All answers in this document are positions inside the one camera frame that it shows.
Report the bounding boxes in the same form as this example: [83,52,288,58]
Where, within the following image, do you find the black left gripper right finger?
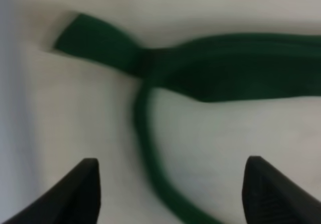
[242,156,320,224]

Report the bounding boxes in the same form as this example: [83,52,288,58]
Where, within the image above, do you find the white linen bag green handles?
[53,14,320,223]

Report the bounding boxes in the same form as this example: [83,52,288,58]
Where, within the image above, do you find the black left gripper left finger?
[5,158,101,224]

